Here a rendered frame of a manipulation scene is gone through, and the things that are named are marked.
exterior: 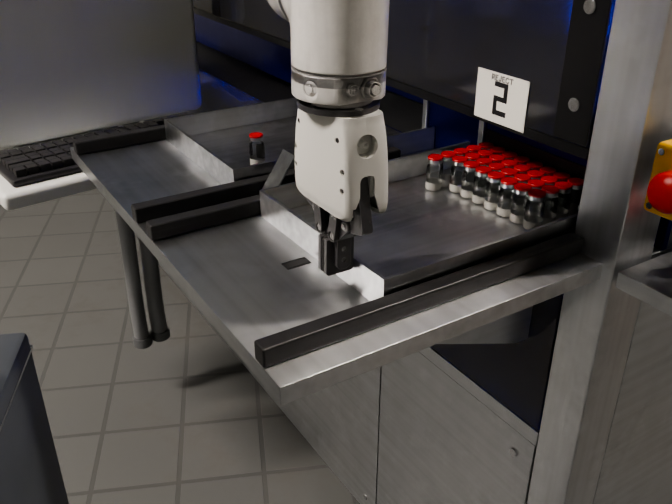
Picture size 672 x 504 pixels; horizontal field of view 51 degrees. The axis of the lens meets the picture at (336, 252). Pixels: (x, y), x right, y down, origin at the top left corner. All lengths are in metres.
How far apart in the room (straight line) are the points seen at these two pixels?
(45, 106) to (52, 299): 1.19
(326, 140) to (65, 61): 0.91
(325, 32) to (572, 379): 0.53
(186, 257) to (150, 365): 1.36
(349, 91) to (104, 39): 0.94
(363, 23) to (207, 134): 0.63
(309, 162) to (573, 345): 0.41
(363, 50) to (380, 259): 0.27
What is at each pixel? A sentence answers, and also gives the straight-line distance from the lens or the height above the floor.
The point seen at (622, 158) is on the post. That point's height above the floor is 1.00.
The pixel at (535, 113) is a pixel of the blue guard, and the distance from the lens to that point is 0.85.
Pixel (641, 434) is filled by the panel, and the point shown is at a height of 0.58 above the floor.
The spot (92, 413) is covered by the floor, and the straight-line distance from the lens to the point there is 2.02.
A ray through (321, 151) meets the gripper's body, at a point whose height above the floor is 1.04.
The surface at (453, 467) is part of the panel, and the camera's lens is 1.20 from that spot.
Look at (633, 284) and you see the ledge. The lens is 0.81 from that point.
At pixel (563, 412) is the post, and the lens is 0.95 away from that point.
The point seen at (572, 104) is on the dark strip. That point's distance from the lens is 0.81.
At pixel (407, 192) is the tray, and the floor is 0.88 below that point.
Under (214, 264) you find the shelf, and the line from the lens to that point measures 0.78.
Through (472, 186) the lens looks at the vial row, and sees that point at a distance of 0.93.
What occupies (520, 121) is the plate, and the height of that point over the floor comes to 1.00.
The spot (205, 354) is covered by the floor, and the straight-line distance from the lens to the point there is 2.16.
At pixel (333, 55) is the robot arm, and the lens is 0.60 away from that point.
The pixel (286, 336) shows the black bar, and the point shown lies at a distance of 0.62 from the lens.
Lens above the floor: 1.25
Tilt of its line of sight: 28 degrees down
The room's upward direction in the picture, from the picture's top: straight up
